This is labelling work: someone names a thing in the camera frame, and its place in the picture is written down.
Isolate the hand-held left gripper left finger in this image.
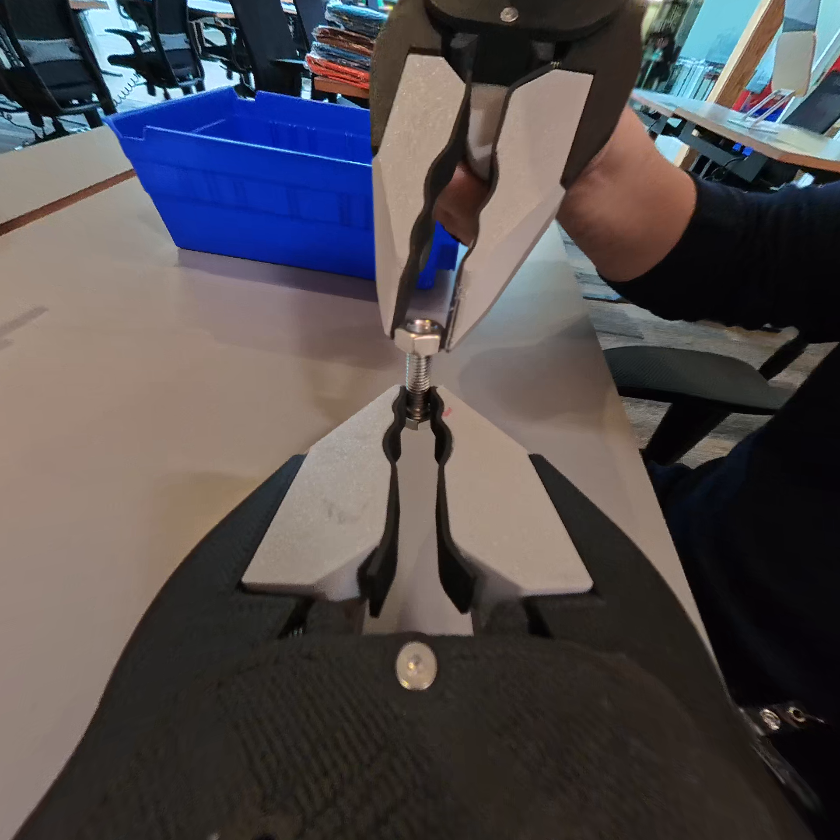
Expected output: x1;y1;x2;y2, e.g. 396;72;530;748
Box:
241;384;404;619

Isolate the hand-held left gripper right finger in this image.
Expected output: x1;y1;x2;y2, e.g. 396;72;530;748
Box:
430;385;595;614

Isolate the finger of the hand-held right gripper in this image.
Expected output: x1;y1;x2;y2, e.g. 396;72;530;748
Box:
446;66;596;353
372;52;475;342

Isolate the blue plastic bin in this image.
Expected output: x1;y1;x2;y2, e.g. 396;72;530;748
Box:
105;85;460;290

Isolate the silver bolt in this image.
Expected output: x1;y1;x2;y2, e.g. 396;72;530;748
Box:
402;353;434;433

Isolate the silver hex nut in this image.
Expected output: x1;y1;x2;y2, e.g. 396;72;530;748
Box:
392;318;442;358

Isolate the person's right forearm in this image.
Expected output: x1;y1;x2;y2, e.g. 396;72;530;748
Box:
604;174;840;345

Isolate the person's right hand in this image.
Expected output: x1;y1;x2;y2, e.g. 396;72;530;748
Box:
433;108;698;284

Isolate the stack of folded cloths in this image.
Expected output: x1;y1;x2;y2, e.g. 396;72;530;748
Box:
305;0;388;86

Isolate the office desk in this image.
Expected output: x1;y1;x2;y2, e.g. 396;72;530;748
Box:
630;88;840;191

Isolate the clear acrylic sign stand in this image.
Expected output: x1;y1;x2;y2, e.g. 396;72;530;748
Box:
745;91;799;127

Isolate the cardboard sheet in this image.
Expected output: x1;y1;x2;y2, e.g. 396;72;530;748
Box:
774;29;819;96

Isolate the black office chair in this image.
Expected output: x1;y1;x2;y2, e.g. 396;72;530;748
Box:
226;0;311;99
0;0;119;139
105;0;206;99

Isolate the person's black chair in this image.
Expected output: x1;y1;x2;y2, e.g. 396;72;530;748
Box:
602;331;811;467

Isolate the wooden post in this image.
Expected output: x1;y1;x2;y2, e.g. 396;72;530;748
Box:
676;0;788;168

